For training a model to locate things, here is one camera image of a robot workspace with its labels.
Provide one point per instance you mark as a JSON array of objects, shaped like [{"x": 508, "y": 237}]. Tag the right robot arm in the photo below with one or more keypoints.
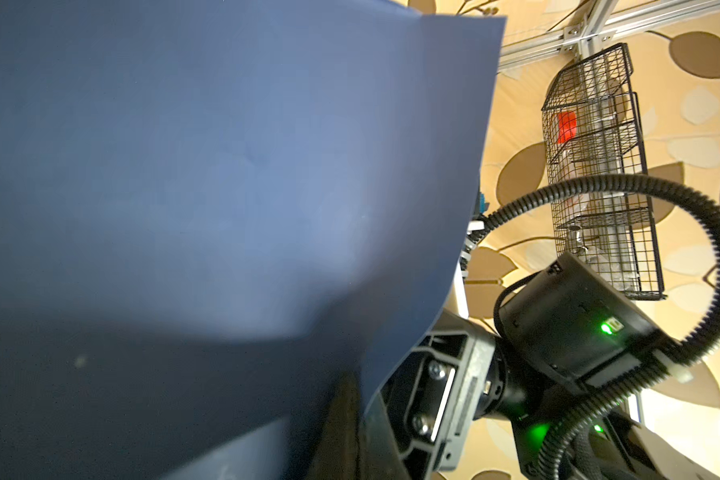
[{"x": 567, "y": 349}]

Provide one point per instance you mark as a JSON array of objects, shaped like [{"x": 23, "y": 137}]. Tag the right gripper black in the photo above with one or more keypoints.
[{"x": 417, "y": 423}]

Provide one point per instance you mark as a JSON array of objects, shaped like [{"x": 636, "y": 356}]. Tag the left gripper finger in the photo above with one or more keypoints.
[{"x": 337, "y": 453}]

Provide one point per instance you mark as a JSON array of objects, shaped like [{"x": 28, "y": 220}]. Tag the red white object in basket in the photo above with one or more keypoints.
[{"x": 567, "y": 126}]

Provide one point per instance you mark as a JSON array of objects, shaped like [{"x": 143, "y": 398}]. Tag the light blue wrapping paper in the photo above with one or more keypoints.
[{"x": 210, "y": 211}]

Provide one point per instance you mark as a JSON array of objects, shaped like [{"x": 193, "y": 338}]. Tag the right wire basket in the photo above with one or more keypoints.
[{"x": 614, "y": 233}]

